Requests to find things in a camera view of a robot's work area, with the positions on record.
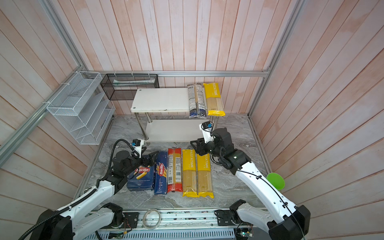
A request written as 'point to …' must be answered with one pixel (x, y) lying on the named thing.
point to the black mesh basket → (124, 86)
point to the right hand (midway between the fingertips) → (194, 141)
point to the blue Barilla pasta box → (142, 179)
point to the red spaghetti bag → (175, 181)
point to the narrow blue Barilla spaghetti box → (161, 177)
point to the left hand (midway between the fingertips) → (152, 152)
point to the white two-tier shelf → (163, 114)
